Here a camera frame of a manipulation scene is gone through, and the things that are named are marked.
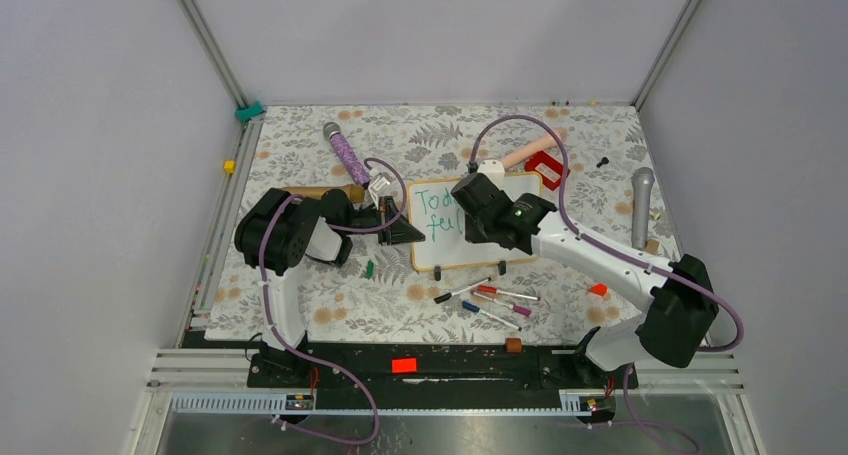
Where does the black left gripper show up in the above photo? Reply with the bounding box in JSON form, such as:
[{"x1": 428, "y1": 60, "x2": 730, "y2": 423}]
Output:
[{"x1": 342, "y1": 196, "x2": 425, "y2": 246}]

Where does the yellow framed whiteboard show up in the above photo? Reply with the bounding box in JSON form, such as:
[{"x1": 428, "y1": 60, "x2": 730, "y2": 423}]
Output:
[{"x1": 406, "y1": 177, "x2": 535, "y2": 272}]

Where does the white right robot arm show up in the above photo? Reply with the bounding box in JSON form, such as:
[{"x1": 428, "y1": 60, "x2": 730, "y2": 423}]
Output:
[{"x1": 450, "y1": 173, "x2": 718, "y2": 387}]

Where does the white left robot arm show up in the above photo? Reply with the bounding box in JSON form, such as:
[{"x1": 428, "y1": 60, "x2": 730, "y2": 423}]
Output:
[{"x1": 234, "y1": 187, "x2": 426, "y2": 386}]

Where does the black whiteboard marker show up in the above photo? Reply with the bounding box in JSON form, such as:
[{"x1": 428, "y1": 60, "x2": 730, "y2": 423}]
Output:
[{"x1": 433, "y1": 277, "x2": 491, "y2": 304}]

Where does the red whiteboard marker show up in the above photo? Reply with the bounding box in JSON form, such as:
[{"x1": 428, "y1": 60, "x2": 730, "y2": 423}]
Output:
[{"x1": 476, "y1": 285, "x2": 541, "y2": 301}]

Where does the blue whiteboard marker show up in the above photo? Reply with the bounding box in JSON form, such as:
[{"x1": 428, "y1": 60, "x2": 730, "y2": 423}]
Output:
[{"x1": 461, "y1": 300, "x2": 523, "y2": 332}]

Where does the magenta whiteboard marker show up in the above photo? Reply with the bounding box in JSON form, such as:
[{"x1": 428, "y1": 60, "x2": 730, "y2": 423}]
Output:
[{"x1": 472, "y1": 291, "x2": 532, "y2": 317}]

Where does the gold toy microphone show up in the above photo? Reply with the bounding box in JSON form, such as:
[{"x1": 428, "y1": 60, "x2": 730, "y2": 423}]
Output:
[{"x1": 283, "y1": 184, "x2": 365, "y2": 204}]

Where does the pink toy microphone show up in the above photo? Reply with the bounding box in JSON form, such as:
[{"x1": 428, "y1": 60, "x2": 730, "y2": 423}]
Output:
[{"x1": 501, "y1": 130, "x2": 568, "y2": 170}]

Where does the floral tablecloth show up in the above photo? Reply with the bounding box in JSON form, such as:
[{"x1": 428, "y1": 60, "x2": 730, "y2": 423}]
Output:
[{"x1": 205, "y1": 105, "x2": 680, "y2": 345}]

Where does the purple glitter toy microphone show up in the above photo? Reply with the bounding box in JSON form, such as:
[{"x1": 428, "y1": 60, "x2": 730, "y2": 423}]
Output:
[{"x1": 322, "y1": 122, "x2": 370, "y2": 186}]

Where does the red tape patch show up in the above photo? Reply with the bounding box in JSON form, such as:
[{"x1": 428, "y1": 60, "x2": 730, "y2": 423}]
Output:
[{"x1": 390, "y1": 357, "x2": 418, "y2": 374}]

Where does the orange cylinder block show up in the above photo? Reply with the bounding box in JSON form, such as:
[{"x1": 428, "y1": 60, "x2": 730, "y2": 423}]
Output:
[{"x1": 504, "y1": 337, "x2": 523, "y2": 354}]

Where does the red triangular block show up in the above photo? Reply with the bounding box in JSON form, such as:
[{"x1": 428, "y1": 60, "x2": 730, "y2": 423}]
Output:
[{"x1": 588, "y1": 284, "x2": 609, "y2": 297}]

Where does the silver toy microphone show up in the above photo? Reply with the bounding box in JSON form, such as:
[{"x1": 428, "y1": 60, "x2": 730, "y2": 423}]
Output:
[{"x1": 631, "y1": 167, "x2": 655, "y2": 250}]

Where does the small tan wooden block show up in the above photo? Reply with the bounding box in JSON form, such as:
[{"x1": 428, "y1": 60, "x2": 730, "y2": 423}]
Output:
[{"x1": 644, "y1": 239, "x2": 661, "y2": 255}]

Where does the yellow small cube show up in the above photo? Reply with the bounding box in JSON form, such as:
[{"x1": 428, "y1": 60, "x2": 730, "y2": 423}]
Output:
[{"x1": 223, "y1": 160, "x2": 236, "y2": 175}]

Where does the teal corner clamp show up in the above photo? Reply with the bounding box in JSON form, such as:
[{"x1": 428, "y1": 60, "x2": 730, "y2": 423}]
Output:
[{"x1": 235, "y1": 101, "x2": 265, "y2": 123}]

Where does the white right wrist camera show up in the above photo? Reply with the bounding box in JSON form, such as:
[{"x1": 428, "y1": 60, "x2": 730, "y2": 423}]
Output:
[{"x1": 477, "y1": 159, "x2": 506, "y2": 190}]

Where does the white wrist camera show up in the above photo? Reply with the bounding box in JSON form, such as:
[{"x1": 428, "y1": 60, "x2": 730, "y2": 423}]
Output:
[
  {"x1": 367, "y1": 172, "x2": 392, "y2": 205},
  {"x1": 477, "y1": 159, "x2": 506, "y2": 190}
]

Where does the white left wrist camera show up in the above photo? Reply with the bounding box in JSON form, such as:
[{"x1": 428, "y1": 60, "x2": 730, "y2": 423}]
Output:
[{"x1": 367, "y1": 172, "x2": 392, "y2": 205}]

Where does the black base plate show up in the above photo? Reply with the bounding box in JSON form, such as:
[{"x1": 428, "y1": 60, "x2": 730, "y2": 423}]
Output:
[{"x1": 247, "y1": 341, "x2": 638, "y2": 405}]

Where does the cable duct rail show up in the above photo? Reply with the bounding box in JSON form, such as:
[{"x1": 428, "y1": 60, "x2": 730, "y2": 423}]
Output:
[{"x1": 170, "y1": 386, "x2": 615, "y2": 417}]

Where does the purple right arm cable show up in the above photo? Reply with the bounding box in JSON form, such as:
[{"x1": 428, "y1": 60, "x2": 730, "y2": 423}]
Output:
[{"x1": 466, "y1": 114, "x2": 745, "y2": 455}]

